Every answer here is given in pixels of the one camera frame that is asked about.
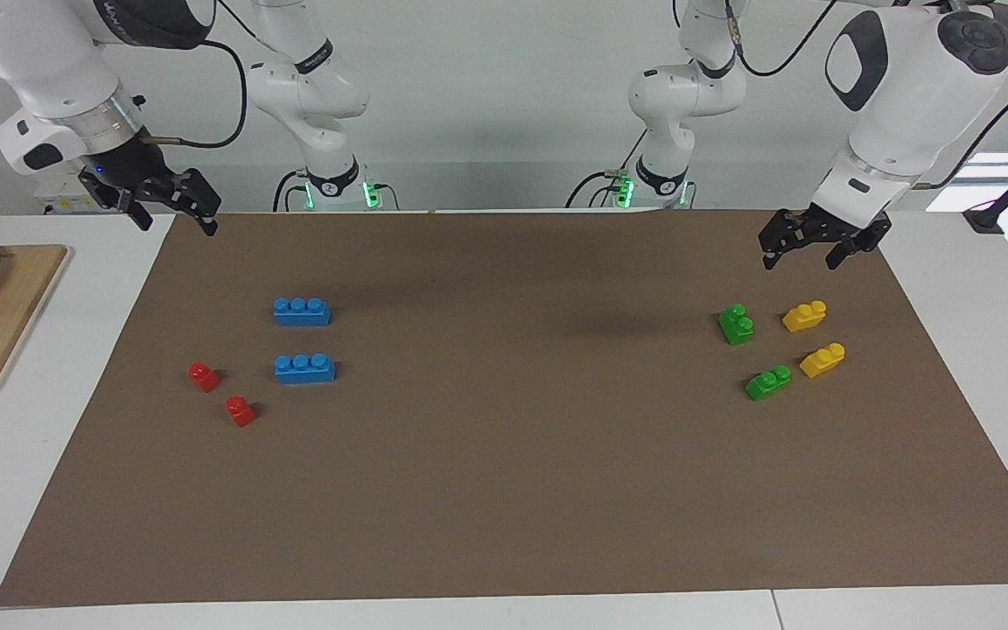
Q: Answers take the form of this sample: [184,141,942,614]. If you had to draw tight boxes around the brown table mat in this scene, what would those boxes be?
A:
[0,208,1008,608]

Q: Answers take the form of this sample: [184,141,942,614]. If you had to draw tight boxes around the white wall socket box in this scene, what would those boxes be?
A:
[33,171,132,214]

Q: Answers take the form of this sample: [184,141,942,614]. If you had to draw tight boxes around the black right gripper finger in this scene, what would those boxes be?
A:
[184,168,224,238]
[122,190,156,234]

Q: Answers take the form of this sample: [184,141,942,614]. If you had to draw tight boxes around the black right base cable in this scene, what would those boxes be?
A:
[272,170,309,214]

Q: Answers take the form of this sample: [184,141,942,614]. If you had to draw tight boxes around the yellow two-stud toy block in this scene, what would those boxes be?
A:
[781,299,829,334]
[799,342,847,380]

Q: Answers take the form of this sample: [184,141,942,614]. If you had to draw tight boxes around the blue three-stud toy block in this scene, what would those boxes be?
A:
[273,297,333,328]
[273,353,338,386]

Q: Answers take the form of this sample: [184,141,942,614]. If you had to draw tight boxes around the black left base cable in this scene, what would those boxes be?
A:
[564,170,638,210]

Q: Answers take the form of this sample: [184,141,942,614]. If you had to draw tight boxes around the green two-stud toy block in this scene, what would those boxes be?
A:
[745,364,793,403]
[717,303,756,347]

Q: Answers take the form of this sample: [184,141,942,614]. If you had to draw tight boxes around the black base cable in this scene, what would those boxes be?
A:
[272,170,309,214]
[564,170,638,210]

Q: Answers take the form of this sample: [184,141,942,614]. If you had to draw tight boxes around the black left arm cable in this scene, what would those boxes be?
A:
[725,0,1008,190]

